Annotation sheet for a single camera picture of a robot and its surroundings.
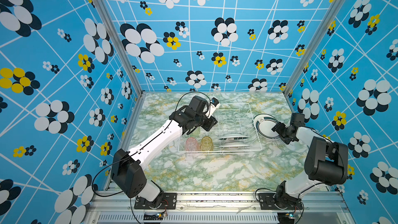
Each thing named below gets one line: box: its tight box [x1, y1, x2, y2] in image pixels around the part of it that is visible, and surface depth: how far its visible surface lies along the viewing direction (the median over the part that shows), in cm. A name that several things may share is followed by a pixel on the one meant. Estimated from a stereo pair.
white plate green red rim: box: [252, 113, 281, 140], surface depth 101 cm
